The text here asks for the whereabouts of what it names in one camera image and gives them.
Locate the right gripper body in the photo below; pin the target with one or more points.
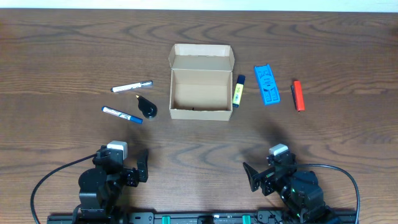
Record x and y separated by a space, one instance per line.
270 184

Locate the open cardboard box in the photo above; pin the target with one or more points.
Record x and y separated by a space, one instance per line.
201 86

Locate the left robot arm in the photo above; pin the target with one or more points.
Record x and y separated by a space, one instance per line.
101 186

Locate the blue capped whiteboard marker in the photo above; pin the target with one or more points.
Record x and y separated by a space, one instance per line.
122 115

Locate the black correction tape dispenser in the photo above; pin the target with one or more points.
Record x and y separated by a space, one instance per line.
148 109

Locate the black capped whiteboard marker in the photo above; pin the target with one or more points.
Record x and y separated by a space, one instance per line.
132 86

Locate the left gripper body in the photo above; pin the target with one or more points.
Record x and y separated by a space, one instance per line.
129 176

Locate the blue plastic ribbed block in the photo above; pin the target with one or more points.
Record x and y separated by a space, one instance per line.
267 84

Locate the yellow highlighter pen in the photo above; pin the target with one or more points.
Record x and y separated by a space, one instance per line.
238 91

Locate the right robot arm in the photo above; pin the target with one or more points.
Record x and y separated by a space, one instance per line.
299 190

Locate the black aluminium mounting rail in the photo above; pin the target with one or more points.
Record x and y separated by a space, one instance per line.
260 216

